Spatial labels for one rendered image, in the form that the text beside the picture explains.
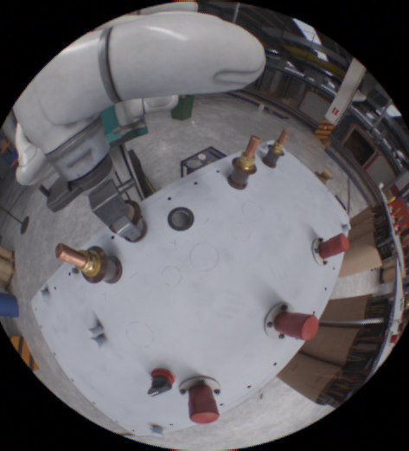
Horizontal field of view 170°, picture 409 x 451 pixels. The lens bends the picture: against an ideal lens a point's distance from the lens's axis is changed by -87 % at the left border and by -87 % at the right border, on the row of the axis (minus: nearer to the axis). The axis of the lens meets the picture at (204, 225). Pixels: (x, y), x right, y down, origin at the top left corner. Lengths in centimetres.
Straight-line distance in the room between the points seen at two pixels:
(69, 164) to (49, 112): 7
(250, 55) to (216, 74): 4
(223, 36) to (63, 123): 16
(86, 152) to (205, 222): 36
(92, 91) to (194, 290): 41
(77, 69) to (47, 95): 3
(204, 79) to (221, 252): 38
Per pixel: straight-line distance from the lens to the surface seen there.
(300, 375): 171
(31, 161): 68
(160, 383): 44
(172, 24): 15
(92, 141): 19
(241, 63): 16
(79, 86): 15
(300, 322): 38
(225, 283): 39
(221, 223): 43
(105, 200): 21
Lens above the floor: 174
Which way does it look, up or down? 64 degrees down
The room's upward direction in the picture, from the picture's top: 14 degrees clockwise
